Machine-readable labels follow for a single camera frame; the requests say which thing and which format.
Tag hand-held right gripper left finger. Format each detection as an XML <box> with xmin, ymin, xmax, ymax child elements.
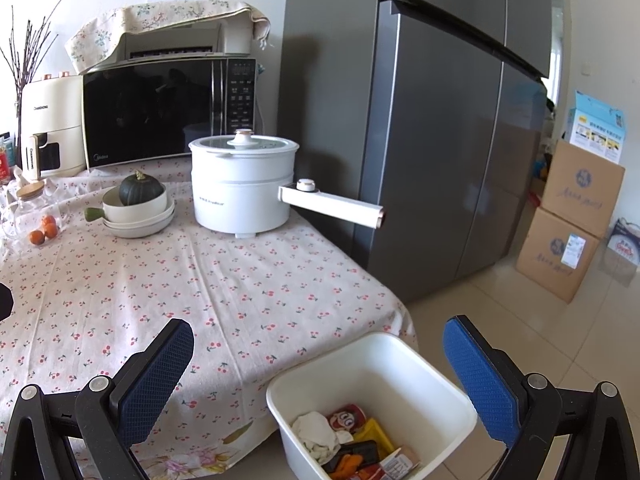
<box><xmin>0</xmin><ymin>317</ymin><xmax>195</xmax><ymax>480</ymax></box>

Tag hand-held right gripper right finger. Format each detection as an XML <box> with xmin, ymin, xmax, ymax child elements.
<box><xmin>444</xmin><ymin>316</ymin><xmax>640</xmax><ymax>480</ymax></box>

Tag white plastic bin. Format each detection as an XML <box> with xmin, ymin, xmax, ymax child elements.
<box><xmin>266</xmin><ymin>331</ymin><xmax>478</xmax><ymax>480</ymax></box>

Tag brown printed packet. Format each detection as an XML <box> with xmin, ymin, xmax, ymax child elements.
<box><xmin>379</xmin><ymin>447</ymin><xmax>421</xmax><ymax>479</ymax></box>

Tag yellow bag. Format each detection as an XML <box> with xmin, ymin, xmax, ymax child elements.
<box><xmin>350</xmin><ymin>419</ymin><xmax>396</xmax><ymax>455</ymax></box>

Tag red cartoon drink can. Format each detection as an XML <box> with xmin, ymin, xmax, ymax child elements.
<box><xmin>327</xmin><ymin>404</ymin><xmax>368</xmax><ymax>433</ymax></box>

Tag black plastic tray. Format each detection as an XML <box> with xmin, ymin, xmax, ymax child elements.
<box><xmin>322</xmin><ymin>440</ymin><xmax>381</xmax><ymax>473</ymax></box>

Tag orange peel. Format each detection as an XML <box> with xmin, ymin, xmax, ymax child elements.
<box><xmin>332</xmin><ymin>455</ymin><xmax>363</xmax><ymax>479</ymax></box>

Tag white tissue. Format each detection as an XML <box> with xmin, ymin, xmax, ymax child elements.
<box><xmin>292</xmin><ymin>411</ymin><xmax>353</xmax><ymax>465</ymax></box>

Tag glass jar with oranges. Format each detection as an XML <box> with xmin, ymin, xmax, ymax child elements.
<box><xmin>0</xmin><ymin>180</ymin><xmax>63</xmax><ymax>241</ymax></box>

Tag cherry print tablecloth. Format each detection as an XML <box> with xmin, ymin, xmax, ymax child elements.
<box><xmin>0</xmin><ymin>152</ymin><xmax>418</xmax><ymax>480</ymax></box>

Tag cardboard box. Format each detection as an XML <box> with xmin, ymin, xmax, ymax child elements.
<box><xmin>516</xmin><ymin>207</ymin><xmax>601</xmax><ymax>304</ymax></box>
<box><xmin>541</xmin><ymin>140</ymin><xmax>626</xmax><ymax>238</ymax></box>

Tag dark green squash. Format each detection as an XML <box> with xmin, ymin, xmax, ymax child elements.
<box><xmin>118</xmin><ymin>170</ymin><xmax>165</xmax><ymax>207</ymax></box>

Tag blue white detergent bag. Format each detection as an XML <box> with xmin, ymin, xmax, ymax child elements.
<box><xmin>602</xmin><ymin>217</ymin><xmax>640</xmax><ymax>287</ymax></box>

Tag cream air fryer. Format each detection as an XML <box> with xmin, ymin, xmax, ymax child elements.
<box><xmin>19</xmin><ymin>72</ymin><xmax>87</xmax><ymax>182</ymax></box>

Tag white electric pot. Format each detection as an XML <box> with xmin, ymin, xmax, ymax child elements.
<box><xmin>188</xmin><ymin>137</ymin><xmax>387</xmax><ymax>240</ymax></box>

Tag black microwave oven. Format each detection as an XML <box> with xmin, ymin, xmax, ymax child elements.
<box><xmin>80</xmin><ymin>56</ymin><xmax>262</xmax><ymax>171</ymax></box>

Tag dried branches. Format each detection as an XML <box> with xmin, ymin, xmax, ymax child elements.
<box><xmin>0</xmin><ymin>0</ymin><xmax>63</xmax><ymax>98</ymax></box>

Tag grey refrigerator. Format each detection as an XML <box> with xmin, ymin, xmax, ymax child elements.
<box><xmin>277</xmin><ymin>0</ymin><xmax>553</xmax><ymax>303</ymax></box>

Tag blue and white box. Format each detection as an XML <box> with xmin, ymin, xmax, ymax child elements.
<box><xmin>567</xmin><ymin>91</ymin><xmax>628</xmax><ymax>163</ymax></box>

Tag floral cloth cover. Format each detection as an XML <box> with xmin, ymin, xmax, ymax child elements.
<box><xmin>65</xmin><ymin>0</ymin><xmax>272</xmax><ymax>76</ymax></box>

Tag white countertop appliance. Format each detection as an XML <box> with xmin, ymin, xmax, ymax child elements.
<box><xmin>122</xmin><ymin>22</ymin><xmax>253</xmax><ymax>61</ymax></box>

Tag white bowl with green handle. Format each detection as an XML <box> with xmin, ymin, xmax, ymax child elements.
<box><xmin>84</xmin><ymin>185</ymin><xmax>169</xmax><ymax>224</ymax></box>

